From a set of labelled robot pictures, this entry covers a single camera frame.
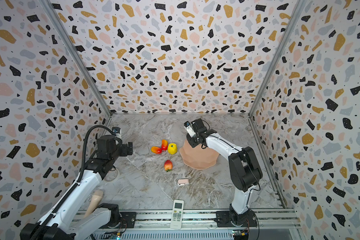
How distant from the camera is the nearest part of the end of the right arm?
685mm

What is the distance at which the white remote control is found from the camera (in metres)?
0.73

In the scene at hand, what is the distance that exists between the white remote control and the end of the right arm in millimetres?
310
